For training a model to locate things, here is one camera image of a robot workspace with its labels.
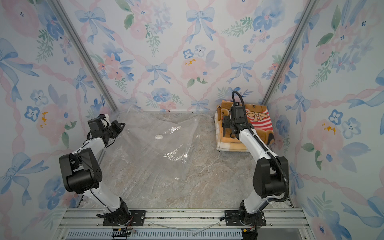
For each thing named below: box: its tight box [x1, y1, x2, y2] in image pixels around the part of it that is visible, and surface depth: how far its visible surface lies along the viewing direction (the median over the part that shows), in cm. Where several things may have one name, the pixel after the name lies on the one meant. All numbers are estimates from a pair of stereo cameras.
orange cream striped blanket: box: [214, 111, 250, 152], surface depth 90 cm
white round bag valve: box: [154, 134, 164, 140], surface depth 97 cm
